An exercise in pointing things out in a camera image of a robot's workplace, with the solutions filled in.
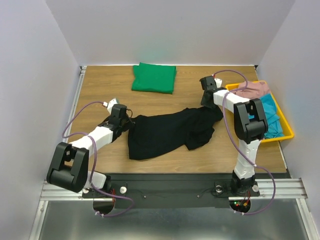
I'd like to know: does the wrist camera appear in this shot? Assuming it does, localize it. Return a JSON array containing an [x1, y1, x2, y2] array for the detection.
[[102, 98, 119, 113], [214, 78, 223, 88]]

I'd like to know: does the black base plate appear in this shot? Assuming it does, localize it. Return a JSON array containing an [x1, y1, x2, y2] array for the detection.
[[79, 172, 261, 210]]

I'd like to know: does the black t shirt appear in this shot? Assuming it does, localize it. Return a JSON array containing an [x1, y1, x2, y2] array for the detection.
[[127, 106, 223, 161]]

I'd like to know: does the teal t shirt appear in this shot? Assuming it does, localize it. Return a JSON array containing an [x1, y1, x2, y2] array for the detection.
[[260, 93, 284, 139]]

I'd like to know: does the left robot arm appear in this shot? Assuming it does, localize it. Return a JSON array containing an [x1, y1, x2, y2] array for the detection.
[[46, 103, 134, 193]]

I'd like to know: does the folded green t shirt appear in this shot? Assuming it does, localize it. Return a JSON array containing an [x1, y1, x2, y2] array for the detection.
[[131, 62, 177, 94]]

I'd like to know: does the aluminium side rail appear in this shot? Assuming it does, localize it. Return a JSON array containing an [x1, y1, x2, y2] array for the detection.
[[65, 65, 88, 141]]

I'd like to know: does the yellow plastic bin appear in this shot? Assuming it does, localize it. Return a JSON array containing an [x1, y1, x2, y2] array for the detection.
[[226, 80, 294, 143]]

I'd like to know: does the aluminium front rail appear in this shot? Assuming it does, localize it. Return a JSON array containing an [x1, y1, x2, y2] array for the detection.
[[40, 178, 308, 201]]

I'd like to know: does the pink t shirt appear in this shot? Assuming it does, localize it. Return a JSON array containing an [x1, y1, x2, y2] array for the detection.
[[233, 81, 271, 99]]

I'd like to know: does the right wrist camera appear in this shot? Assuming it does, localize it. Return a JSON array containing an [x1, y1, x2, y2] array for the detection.
[[214, 78, 223, 88]]

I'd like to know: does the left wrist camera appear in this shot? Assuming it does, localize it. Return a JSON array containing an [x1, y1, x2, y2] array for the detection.
[[102, 98, 119, 113]]

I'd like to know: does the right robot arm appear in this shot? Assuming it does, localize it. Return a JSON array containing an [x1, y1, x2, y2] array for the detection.
[[199, 75, 268, 195]]

